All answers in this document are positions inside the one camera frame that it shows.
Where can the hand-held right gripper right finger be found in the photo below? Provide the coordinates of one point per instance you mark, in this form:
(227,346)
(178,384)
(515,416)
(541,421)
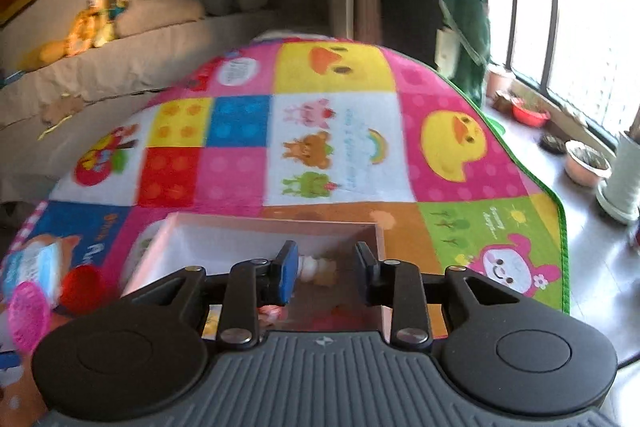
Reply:
(366,274)

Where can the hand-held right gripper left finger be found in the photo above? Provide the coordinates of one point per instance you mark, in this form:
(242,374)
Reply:
(286,272)

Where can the white beige toy figure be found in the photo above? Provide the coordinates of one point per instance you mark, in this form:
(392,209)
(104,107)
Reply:
(320,271)

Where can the pink cardboard box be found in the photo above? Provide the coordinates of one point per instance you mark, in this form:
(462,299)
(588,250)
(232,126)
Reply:
(225,239)

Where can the red round toy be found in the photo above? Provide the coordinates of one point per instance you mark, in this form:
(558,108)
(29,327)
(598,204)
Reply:
(82,287)

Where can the blue wet wipes packet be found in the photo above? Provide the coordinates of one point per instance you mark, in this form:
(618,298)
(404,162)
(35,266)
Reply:
(35,269)

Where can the pink plastic toy basket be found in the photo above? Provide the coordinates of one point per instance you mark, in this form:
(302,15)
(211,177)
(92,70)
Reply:
(30,317)

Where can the colourful cartoon play mat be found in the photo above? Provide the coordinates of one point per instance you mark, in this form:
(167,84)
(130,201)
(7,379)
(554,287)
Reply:
(350,157)

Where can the red plant pot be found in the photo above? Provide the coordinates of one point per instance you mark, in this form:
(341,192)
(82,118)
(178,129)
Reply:
(529,114)

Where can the small dark plant pot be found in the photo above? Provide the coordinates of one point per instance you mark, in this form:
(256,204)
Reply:
(554,143)

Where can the terracotta plant pot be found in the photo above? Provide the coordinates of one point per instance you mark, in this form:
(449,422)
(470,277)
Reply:
(499,82)

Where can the pink plant pot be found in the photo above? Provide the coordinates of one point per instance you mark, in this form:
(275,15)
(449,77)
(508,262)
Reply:
(585,167)

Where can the beige covered sofa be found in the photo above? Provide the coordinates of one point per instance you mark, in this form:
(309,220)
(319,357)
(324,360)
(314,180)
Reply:
(125,72)

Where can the white plant pot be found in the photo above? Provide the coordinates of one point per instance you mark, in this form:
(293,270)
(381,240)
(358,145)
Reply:
(622,187)

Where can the green hanging garment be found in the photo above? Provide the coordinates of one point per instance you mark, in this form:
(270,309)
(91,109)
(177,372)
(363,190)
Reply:
(470,22)

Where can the small brown plush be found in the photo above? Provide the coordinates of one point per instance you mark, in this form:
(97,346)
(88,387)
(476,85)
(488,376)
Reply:
(62,109)

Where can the beige pillow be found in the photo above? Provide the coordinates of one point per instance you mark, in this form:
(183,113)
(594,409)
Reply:
(160,14)

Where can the yellow plush toy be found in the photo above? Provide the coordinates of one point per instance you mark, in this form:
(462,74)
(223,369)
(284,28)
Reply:
(90,24)

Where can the yellow cushion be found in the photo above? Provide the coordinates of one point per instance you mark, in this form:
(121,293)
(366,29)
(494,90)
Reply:
(45,54)

